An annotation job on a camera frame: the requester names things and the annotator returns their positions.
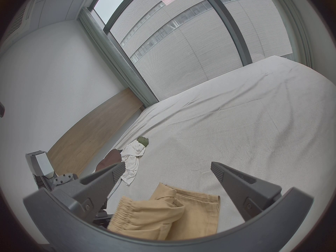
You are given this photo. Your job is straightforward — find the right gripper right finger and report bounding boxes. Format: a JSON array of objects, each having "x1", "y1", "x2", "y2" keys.
[{"x1": 211, "y1": 161, "x2": 282, "y2": 222}]

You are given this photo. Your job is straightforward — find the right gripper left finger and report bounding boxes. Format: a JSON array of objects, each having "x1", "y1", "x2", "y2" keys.
[{"x1": 52, "y1": 162, "x2": 126, "y2": 221}]

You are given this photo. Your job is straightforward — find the tan shorts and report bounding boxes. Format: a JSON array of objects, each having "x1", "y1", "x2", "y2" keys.
[{"x1": 107, "y1": 182, "x2": 221, "y2": 241}]

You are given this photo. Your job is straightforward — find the bed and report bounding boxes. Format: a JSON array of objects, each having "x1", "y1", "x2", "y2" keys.
[{"x1": 47, "y1": 55, "x2": 336, "y2": 237}]

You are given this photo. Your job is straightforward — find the brown garment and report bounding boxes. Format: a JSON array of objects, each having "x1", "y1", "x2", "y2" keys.
[{"x1": 94, "y1": 149, "x2": 123, "y2": 173}]

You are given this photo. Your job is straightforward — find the cream garment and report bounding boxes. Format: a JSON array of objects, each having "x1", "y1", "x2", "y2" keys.
[{"x1": 120, "y1": 140, "x2": 145, "y2": 186}]

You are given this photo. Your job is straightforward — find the grey-green curtain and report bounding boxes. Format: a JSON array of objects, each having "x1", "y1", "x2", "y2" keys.
[
  {"x1": 78, "y1": 7, "x2": 159, "y2": 107},
  {"x1": 268, "y1": 0, "x2": 315, "y2": 69}
]

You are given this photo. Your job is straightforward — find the window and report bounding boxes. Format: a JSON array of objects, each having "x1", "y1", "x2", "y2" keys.
[{"x1": 93, "y1": 0, "x2": 294, "y2": 102}]

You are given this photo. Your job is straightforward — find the white ceiling air vent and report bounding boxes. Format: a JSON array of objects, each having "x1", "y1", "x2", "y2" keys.
[{"x1": 0, "y1": 0, "x2": 37, "y2": 45}]

